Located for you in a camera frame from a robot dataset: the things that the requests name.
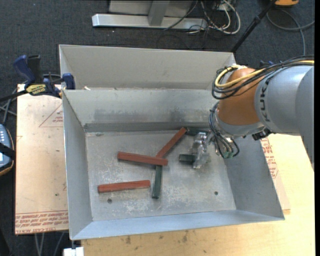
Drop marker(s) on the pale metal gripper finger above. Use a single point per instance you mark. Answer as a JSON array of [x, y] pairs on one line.
[[197, 162], [206, 158]]

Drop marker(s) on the dark green flat block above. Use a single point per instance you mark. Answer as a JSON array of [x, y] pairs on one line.
[[193, 131], [157, 182], [186, 159]]

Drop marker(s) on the red-brown flat block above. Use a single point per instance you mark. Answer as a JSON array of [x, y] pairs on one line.
[[123, 186], [142, 158], [172, 142]]

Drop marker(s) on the grey metal bin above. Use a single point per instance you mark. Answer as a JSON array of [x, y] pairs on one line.
[[140, 110]]

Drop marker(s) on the brown cardboard board, red print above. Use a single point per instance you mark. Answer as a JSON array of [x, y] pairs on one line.
[[40, 155]]

